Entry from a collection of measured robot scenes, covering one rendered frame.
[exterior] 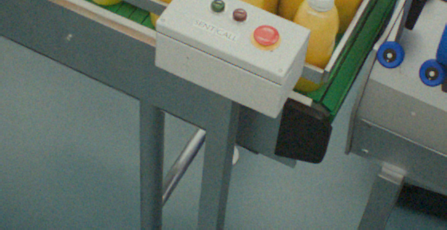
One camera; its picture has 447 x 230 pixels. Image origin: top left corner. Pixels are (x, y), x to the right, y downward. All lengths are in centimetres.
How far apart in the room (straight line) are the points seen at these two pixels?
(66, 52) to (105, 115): 88
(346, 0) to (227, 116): 28
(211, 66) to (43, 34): 48
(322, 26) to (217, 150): 29
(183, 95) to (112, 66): 14
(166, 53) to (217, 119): 17
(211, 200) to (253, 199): 78
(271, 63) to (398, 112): 35
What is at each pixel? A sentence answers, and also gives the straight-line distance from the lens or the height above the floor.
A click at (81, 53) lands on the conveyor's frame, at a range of 173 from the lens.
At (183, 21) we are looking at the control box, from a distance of 136.
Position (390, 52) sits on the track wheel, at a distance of 155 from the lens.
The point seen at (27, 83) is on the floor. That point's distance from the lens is 270.
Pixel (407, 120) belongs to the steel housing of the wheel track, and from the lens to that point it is 161.
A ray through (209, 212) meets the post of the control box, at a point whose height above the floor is 61.
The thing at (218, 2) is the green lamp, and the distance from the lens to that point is 137.
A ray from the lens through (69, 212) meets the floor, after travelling 246.
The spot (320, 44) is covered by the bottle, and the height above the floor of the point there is 102.
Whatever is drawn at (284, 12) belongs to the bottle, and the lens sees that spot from 161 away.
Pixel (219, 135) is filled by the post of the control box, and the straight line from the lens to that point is 154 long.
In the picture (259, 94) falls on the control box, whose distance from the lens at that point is 136.
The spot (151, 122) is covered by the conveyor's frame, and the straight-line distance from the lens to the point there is 178.
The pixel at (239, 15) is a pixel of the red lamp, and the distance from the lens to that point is 136.
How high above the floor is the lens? 211
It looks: 51 degrees down
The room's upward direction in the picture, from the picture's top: 7 degrees clockwise
